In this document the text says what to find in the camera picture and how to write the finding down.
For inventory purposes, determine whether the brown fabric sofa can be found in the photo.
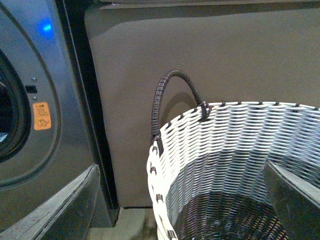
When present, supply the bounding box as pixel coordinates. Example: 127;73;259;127
84;0;320;207

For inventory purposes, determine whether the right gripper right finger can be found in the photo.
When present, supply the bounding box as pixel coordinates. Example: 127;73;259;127
263;161;320;240

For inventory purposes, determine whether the orange warning sticker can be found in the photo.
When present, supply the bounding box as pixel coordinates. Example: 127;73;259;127
32;102;52;131

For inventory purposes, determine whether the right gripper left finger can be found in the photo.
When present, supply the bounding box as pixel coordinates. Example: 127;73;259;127
0;164;100;240

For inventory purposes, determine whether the white woven laundry basket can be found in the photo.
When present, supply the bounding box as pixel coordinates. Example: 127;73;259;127
146;69;320;240

